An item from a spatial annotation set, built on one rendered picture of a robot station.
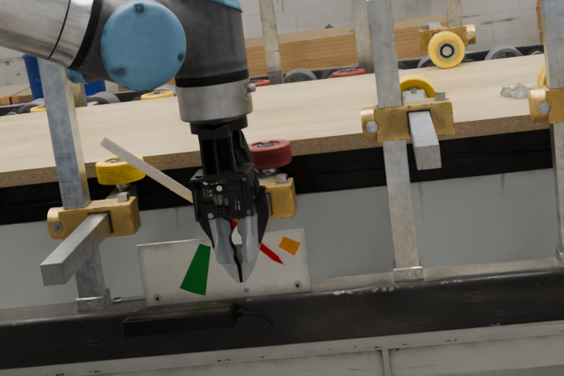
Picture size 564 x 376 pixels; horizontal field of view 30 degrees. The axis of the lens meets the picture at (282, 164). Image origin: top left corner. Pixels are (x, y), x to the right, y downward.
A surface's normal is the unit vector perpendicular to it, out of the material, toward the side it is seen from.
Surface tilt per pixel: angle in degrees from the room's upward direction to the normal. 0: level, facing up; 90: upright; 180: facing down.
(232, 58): 89
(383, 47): 90
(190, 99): 89
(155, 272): 90
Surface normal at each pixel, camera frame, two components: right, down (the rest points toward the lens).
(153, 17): 0.44, 0.17
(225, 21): 0.61, 0.07
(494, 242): -0.08, 0.21
